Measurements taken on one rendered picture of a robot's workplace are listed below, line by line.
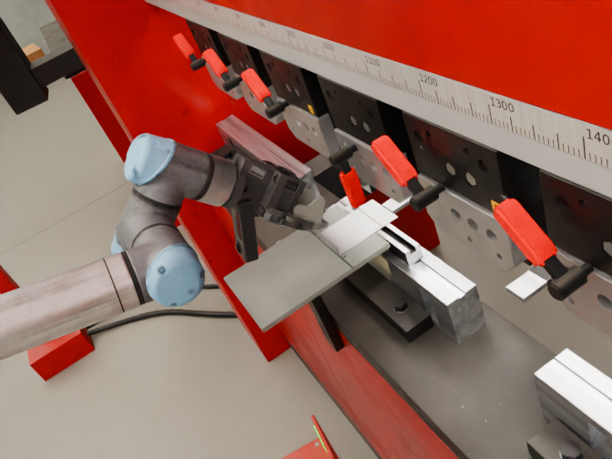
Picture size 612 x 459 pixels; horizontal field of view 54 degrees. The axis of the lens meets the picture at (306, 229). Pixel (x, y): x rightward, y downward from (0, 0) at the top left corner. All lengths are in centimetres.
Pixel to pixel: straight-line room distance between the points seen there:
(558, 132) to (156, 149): 55
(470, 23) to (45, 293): 56
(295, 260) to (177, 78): 85
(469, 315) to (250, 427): 135
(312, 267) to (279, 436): 117
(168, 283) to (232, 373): 166
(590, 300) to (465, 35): 26
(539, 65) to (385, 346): 67
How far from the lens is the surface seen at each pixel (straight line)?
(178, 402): 246
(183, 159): 88
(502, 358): 100
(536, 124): 52
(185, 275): 78
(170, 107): 180
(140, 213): 90
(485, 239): 69
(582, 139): 50
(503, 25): 50
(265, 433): 218
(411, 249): 103
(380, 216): 111
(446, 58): 58
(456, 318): 99
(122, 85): 176
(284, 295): 103
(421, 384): 100
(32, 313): 79
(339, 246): 108
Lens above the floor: 166
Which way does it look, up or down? 35 degrees down
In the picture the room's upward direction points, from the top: 24 degrees counter-clockwise
